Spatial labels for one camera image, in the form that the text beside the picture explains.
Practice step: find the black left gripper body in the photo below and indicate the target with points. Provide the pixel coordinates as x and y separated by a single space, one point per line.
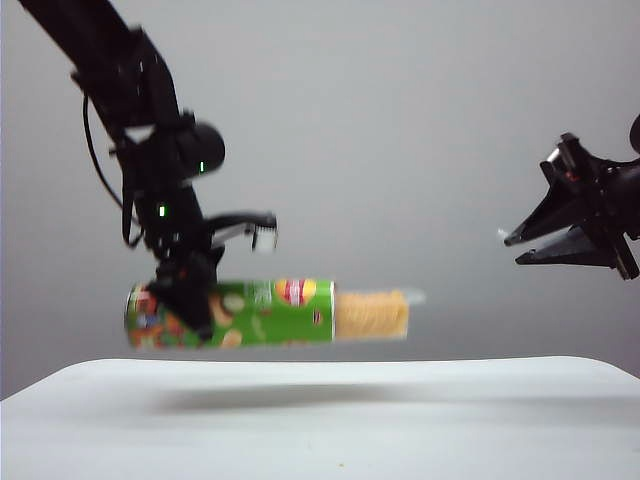
187 267

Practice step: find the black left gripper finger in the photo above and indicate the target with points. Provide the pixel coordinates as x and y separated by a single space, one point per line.
192 315

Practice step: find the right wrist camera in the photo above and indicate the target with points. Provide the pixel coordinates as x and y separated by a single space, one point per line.
565 160

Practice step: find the transparent plastic chip tray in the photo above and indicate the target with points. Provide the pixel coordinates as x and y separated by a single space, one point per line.
415 297

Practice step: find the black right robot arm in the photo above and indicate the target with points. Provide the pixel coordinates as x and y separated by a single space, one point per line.
636 134

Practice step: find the stack of potato chips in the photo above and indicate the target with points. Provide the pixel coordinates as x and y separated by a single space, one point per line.
372 315

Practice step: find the green potato chips tub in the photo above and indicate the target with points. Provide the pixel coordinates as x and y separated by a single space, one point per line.
280 315

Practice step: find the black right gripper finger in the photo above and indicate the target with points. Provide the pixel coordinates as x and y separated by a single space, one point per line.
570 252
555 217

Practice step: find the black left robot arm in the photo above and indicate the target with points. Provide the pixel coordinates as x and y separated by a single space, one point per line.
135 100

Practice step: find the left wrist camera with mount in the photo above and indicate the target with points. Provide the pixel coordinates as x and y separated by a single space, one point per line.
255 227

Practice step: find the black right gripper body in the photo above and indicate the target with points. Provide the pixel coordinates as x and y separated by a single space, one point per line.
620 215

